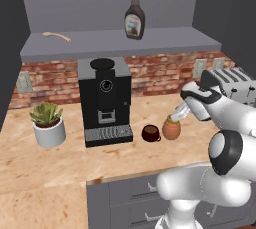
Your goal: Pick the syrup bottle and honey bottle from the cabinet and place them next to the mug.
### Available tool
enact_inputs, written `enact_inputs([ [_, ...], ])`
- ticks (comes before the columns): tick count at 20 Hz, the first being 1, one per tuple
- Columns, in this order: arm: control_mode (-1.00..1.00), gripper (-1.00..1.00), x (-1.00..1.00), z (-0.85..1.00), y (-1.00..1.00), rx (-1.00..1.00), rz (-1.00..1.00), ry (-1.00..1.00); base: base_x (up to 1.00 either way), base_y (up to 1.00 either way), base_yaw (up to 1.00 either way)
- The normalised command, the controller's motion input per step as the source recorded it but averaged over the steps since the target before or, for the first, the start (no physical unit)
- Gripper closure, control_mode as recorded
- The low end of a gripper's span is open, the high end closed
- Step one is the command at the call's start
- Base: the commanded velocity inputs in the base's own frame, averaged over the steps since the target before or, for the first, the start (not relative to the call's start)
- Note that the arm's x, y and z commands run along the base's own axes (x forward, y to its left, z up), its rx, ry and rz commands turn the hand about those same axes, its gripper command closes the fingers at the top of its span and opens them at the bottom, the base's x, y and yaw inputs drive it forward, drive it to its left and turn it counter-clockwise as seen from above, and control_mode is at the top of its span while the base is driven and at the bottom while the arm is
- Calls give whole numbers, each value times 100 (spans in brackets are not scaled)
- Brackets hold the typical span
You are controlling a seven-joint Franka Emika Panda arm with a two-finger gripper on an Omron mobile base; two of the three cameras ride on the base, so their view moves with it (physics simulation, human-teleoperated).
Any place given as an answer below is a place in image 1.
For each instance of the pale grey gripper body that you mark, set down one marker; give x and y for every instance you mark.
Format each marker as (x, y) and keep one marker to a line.
(181, 111)

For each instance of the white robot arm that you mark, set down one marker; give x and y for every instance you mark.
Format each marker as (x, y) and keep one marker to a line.
(233, 116)

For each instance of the orange honey bottle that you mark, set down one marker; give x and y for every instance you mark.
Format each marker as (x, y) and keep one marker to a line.
(171, 130)

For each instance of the dark red mug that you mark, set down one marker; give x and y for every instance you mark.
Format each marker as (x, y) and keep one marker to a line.
(149, 133)

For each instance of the brown syrup bottle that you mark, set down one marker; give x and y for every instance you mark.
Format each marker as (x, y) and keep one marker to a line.
(134, 19)

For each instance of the dark grey cabinet door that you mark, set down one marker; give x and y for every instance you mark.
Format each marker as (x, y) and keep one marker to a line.
(241, 23)
(11, 56)

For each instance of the silver toaster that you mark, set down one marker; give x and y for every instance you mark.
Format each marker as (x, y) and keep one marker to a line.
(238, 84)

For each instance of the black coffee machine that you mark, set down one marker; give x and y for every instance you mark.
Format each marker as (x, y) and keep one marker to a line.
(105, 99)

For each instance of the grey drawer front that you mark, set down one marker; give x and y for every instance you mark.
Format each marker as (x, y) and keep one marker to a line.
(133, 216)
(141, 188)

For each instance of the succulent in white pot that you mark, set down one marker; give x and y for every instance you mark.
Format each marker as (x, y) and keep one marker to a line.
(49, 133)

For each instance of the wooden spoon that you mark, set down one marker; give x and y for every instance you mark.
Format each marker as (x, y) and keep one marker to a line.
(56, 35)

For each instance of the grey wall outlet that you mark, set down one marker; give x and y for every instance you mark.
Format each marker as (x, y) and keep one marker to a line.
(24, 82)
(199, 68)
(218, 63)

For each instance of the grey open wall cabinet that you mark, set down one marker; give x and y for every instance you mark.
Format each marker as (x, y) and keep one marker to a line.
(110, 43)

